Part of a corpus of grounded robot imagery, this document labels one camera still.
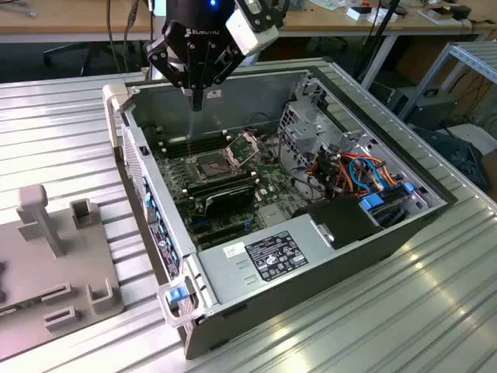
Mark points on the silver metal drive cage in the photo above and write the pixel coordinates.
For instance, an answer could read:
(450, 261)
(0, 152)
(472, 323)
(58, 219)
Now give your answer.
(306, 132)

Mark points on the long wooden desk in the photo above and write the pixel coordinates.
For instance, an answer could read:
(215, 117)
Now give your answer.
(407, 25)

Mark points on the black plastic shroud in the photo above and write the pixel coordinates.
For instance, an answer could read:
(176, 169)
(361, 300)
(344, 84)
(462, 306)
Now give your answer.
(341, 225)

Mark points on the brown cardboard box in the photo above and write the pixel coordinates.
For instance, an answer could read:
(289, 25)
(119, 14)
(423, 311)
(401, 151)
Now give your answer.
(490, 171)

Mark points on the green motherboard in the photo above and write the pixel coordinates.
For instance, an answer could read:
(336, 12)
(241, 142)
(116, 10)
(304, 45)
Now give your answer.
(268, 182)

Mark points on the open grey PC case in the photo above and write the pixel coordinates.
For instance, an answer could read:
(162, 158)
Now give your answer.
(349, 268)

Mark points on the dark plastic bag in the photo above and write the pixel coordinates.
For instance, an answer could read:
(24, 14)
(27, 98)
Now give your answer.
(458, 151)

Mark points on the green RAM stick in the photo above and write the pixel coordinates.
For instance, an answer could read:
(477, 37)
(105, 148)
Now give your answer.
(13, 311)

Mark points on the small white box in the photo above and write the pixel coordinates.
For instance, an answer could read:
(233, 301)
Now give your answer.
(359, 14)

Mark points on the black graphics card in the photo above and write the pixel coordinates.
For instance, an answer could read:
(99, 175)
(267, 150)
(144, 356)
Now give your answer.
(229, 202)

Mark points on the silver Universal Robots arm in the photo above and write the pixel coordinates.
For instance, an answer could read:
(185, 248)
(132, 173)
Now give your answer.
(159, 8)

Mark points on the small black device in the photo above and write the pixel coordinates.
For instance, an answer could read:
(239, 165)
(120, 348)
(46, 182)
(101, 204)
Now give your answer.
(462, 12)

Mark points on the silver chipset heatsink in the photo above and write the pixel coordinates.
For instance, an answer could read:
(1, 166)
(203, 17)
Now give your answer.
(272, 215)

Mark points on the grey metal shelf frame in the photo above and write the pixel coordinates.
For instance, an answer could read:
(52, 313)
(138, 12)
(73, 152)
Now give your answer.
(466, 52)

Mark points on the silver power supply unit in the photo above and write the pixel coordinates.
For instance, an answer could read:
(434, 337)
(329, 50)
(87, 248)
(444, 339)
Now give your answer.
(229, 279)

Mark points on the blue case latch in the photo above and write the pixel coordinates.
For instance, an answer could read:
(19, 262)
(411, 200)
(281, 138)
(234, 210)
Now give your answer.
(174, 295)

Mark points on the grey parts rack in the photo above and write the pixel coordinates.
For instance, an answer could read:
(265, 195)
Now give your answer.
(58, 264)

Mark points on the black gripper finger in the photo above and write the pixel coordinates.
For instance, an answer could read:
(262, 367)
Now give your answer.
(229, 58)
(163, 54)

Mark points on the CPU socket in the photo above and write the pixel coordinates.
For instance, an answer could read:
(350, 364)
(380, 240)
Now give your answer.
(213, 167)

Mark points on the small blue plastic clip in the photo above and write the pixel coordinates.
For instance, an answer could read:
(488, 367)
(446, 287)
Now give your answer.
(408, 187)

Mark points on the blue expansion slot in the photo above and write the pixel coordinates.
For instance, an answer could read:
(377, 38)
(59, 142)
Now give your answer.
(199, 223)

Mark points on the black tripod stand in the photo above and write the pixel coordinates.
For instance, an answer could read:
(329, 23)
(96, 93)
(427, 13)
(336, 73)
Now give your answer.
(393, 8)

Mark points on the brown cardboard tray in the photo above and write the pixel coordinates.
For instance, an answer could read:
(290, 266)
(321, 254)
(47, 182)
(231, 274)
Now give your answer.
(436, 16)

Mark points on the blue disk carrier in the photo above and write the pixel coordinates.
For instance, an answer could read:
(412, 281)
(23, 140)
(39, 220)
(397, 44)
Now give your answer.
(370, 204)

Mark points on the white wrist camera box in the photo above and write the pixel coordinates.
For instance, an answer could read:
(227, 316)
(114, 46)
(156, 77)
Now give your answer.
(252, 37)

